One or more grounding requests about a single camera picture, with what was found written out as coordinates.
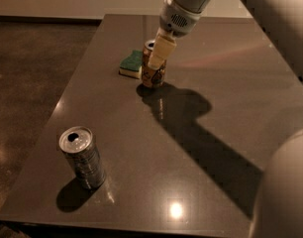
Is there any green and yellow sponge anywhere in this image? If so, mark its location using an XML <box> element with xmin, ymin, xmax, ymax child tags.
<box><xmin>119</xmin><ymin>50</ymin><xmax>143</xmax><ymax>79</ymax></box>

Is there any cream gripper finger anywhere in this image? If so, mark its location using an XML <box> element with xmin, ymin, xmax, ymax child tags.
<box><xmin>148</xmin><ymin>28</ymin><xmax>176</xmax><ymax>70</ymax></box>

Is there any silver soda can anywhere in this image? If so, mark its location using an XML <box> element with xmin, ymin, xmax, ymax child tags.
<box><xmin>58</xmin><ymin>126</ymin><xmax>105</xmax><ymax>190</ymax></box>

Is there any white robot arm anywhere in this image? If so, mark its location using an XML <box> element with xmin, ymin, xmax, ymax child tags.
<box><xmin>149</xmin><ymin>0</ymin><xmax>303</xmax><ymax>238</ymax></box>

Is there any orange soda can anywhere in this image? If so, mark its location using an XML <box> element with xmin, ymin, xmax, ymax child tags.
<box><xmin>141</xmin><ymin>40</ymin><xmax>166</xmax><ymax>88</ymax></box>

